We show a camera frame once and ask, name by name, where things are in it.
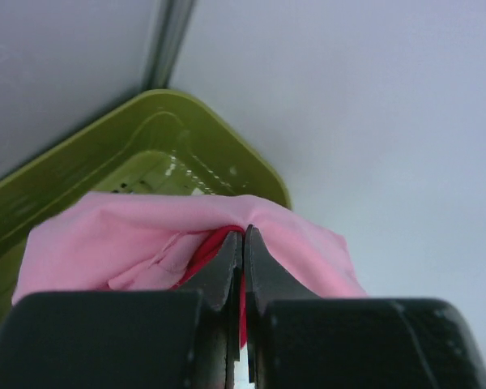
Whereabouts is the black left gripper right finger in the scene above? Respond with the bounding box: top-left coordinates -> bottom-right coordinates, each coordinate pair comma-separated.
243,226 -> 486,388

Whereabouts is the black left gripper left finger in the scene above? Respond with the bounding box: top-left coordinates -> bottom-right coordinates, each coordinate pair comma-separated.
0,233 -> 243,388

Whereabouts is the red t shirt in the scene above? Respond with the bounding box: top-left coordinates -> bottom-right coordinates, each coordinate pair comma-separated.
171,225 -> 247,349

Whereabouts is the pink t shirt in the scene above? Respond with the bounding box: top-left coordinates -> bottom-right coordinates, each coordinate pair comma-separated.
12,192 -> 365,302

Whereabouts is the olive green plastic bin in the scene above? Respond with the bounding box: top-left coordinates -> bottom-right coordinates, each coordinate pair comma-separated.
0,90 -> 291,324

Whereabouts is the left aluminium frame post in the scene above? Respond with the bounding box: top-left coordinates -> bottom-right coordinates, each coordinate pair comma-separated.
141,0 -> 197,91

